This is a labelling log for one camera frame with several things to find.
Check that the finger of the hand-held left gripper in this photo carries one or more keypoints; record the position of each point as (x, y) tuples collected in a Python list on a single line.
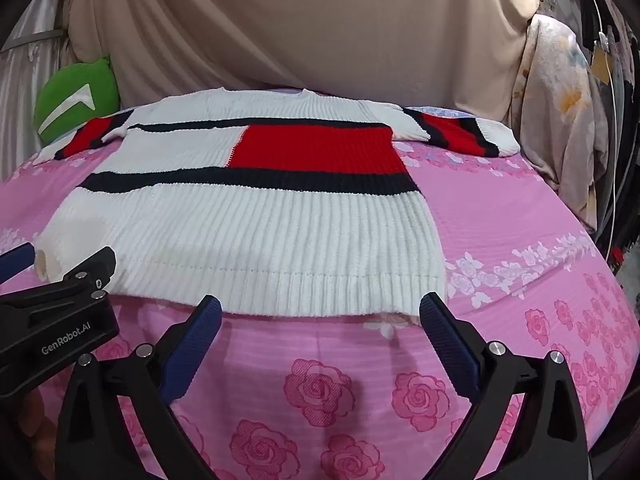
[(15, 260), (75, 277)]

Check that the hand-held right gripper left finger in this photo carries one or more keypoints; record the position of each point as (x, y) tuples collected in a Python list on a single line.
[(196, 341)]

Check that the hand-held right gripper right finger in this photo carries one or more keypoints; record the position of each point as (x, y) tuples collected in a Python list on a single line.
[(449, 345)]

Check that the white red striped knit sweater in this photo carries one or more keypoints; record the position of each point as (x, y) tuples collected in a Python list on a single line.
[(260, 220)]

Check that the dark hanging clothes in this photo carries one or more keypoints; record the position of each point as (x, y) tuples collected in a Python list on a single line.
[(627, 110)]

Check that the person's left hand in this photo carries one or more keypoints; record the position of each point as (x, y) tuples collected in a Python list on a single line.
[(35, 425)]

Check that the pink floral bedsheet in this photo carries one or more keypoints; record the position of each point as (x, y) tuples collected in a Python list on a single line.
[(500, 240)]

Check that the green round pillow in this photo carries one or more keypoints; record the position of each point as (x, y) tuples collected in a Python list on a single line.
[(75, 95)]

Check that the silver satin curtain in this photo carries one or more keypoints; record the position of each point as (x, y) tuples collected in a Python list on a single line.
[(30, 60)]

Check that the cream floral hanging cloth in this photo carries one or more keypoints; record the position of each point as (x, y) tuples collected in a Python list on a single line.
[(560, 100)]

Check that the beige curtain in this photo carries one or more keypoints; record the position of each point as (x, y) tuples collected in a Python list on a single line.
[(325, 25)]

